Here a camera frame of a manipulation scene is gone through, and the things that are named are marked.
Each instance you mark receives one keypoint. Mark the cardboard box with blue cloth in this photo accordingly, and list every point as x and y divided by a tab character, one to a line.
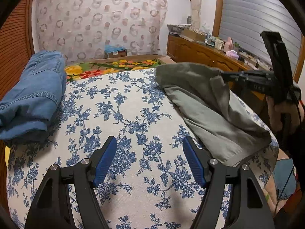
114	51

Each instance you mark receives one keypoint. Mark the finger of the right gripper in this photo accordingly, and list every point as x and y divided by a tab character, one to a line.
234	76

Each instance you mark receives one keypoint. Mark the pink item on sideboard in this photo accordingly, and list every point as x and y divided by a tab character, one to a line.
232	54

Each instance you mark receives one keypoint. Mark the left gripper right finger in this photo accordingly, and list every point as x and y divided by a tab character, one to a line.
198	162

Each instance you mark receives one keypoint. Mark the blue floral white bedsheet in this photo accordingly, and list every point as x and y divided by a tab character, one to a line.
149	183

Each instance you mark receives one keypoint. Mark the cardboard box on sideboard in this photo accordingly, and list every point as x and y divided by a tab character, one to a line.
192	35

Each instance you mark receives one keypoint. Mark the grey green pants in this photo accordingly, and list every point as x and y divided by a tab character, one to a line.
212	112

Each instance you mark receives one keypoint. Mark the circle patterned sheer curtain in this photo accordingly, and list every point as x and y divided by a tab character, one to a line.
80	29

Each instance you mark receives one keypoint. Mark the grey roller window shutter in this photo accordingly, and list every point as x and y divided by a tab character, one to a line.
244	20

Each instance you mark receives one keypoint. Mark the brown wooden sideboard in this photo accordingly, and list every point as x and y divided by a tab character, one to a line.
182	50

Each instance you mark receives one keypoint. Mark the colourful floral blanket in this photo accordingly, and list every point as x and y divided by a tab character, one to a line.
90	69

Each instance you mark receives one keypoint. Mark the brown louvered wardrobe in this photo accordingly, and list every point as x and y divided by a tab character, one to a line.
16	45

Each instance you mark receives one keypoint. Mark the folded blue denim jeans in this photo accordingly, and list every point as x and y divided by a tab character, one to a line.
28	109

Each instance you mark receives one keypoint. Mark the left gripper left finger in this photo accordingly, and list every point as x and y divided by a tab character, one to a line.
101	160

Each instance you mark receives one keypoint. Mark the right hand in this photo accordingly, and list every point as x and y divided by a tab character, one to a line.
285	116

